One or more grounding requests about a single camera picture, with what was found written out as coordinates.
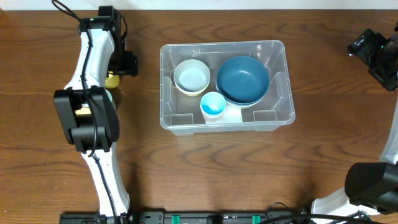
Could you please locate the yellow cup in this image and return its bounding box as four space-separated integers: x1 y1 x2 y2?
75 104 91 115
105 72 120 89

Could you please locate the mint green cup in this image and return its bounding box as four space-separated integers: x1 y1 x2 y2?
105 89 117 111

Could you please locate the small light grey bowl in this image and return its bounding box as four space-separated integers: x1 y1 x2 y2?
174 59 211 86

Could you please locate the small white bowl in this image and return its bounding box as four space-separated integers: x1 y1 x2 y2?
176 82 209 92

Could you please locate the light blue cup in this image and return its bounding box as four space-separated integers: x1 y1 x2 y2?
200 91 226 114

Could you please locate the pink cup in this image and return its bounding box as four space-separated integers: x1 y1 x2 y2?
202 111 224 123

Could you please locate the dark blue bowl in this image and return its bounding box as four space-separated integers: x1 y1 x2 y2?
216 56 271 88
216 86 269 106

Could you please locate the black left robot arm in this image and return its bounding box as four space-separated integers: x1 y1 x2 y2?
52 0 138 223

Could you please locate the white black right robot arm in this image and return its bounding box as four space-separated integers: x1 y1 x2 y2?
309 26 397 218

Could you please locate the clear plastic storage container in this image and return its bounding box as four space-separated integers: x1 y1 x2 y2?
160 40 295 135

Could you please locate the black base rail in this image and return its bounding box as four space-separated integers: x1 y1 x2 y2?
58 210 312 224

